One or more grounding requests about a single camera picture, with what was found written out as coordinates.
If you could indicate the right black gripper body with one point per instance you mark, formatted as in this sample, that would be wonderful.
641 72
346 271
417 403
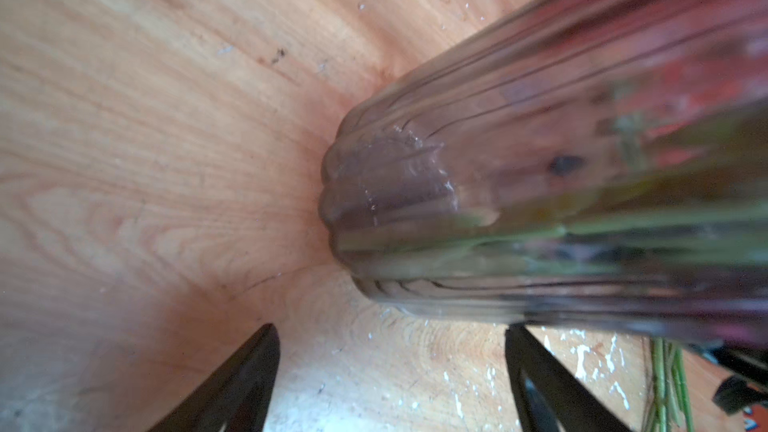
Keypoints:
747 384

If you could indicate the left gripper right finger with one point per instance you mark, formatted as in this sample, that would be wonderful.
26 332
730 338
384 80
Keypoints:
547 397

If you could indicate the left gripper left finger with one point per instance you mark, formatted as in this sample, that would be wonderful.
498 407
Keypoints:
237 395

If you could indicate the dark smoked glass vase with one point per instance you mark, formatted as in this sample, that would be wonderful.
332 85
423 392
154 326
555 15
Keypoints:
586 163

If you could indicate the small pink flower bunch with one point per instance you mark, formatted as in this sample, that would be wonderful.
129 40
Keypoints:
669 407

